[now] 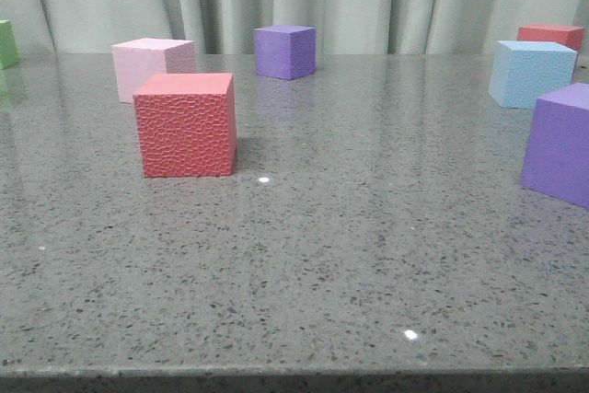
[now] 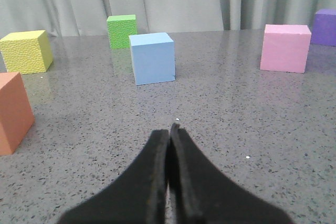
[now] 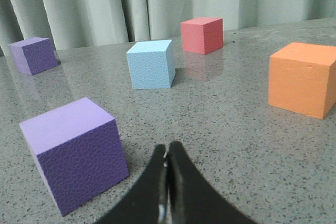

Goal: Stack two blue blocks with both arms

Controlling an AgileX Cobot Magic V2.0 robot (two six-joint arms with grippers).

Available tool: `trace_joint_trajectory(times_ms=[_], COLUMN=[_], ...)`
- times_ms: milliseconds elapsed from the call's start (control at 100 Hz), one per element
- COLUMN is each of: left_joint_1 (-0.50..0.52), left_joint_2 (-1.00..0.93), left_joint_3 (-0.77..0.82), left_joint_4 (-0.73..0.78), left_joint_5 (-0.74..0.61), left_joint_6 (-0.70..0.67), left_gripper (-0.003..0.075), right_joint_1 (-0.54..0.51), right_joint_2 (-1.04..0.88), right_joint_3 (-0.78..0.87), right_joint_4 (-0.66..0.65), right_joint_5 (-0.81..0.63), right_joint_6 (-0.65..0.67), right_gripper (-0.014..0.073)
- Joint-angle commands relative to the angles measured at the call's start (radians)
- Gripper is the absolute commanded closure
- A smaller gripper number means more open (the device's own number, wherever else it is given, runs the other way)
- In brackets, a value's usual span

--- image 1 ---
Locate light blue foam cube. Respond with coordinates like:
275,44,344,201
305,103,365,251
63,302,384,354
489,40,577,109

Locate near red foam cube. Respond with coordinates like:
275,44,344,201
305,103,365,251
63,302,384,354
133,73,237,178

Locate red foam cube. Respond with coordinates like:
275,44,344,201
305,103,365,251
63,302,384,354
133,73,237,178
516,23,585,53

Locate far purple foam cube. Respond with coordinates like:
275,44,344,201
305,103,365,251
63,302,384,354
254,25,317,80

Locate purple foam cube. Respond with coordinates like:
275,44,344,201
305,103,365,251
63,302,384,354
521,83,588,208
254,25,317,80

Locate pink foam cube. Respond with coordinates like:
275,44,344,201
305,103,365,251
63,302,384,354
111,38,196,103

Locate near purple foam cube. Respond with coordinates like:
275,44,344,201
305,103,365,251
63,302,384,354
521,83,588,208

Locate far red foam cube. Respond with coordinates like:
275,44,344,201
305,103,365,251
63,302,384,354
516,23,585,53

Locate green foam cube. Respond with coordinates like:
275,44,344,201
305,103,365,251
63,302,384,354
0,19,19,69

